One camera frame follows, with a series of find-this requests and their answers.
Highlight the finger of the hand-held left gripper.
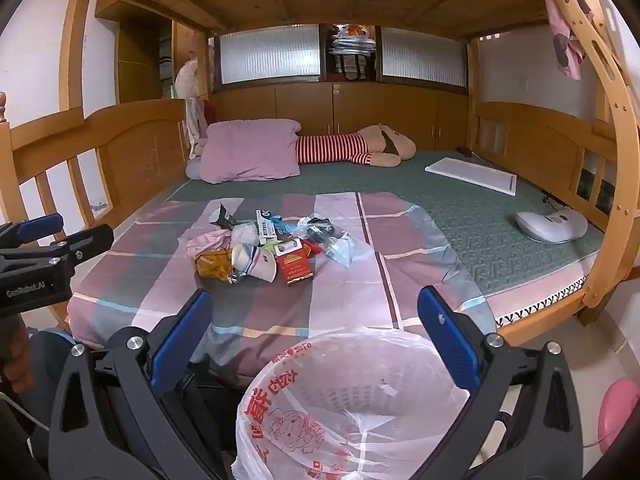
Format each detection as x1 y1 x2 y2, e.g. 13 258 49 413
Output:
0 223 115 281
0 213 65 247

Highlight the white hanging cloth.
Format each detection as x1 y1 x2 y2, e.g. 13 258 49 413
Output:
182 95 211 161

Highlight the white lattice trash bin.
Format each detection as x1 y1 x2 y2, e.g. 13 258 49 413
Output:
235 327 501 480

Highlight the striped plush toy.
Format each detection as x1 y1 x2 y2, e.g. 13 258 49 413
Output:
295 122 417 168

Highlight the white flat board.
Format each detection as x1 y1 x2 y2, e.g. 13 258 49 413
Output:
425 156 517 197

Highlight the pink floor stand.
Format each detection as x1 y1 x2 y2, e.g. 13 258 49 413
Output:
597 377 640 453

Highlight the plaid bed sheet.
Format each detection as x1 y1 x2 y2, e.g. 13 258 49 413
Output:
67 191 498 391

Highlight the wooden bunk bed frame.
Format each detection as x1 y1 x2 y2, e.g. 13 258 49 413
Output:
0 0 640 341

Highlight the white paper cup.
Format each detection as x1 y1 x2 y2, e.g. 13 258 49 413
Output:
231 243 277 283

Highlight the white tissue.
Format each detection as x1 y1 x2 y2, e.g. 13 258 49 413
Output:
231 222 261 248

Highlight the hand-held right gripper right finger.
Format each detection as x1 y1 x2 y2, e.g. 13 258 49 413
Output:
416 285 586 480

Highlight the green woven bed mat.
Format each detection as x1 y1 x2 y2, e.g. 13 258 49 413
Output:
170 147 608 306

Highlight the person's left hand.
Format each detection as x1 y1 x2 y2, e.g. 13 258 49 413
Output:
0 317 33 387

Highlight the frosted glass window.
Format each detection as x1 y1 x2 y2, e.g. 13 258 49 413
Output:
218 25 321 86
381 26 468 92

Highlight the clear plastic bag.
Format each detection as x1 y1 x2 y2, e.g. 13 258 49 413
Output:
297 215 353 252

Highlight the wooden wall cabinet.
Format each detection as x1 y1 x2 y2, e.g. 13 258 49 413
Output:
210 80 468 151

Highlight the pink fringed mattress pad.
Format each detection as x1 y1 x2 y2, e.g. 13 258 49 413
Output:
482 252 601 328

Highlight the pink pillow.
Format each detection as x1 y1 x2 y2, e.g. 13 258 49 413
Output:
197 119 302 184

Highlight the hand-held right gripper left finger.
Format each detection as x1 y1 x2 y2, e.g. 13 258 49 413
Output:
48 289 236 480

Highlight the pink hanging cloth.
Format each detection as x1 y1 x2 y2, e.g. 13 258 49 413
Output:
545 0 586 81

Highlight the red cigarette pack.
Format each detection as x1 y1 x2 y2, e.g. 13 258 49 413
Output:
276 251 316 285

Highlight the curved wooden ladder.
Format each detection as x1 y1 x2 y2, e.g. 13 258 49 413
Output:
537 0 640 311

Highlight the white medicine box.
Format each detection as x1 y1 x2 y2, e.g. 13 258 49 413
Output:
255 211 278 246

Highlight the pink tissue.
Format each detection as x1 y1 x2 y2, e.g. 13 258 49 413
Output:
186 231 233 261

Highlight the white cable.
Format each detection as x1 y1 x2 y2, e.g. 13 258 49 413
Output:
0 394 51 432

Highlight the orange snack wrapper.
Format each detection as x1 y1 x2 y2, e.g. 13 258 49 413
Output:
194 249 236 281

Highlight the wooden wardrobe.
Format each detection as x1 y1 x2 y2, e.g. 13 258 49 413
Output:
95 0 176 103

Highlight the person's leg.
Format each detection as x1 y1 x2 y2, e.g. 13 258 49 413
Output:
27 329 101 441

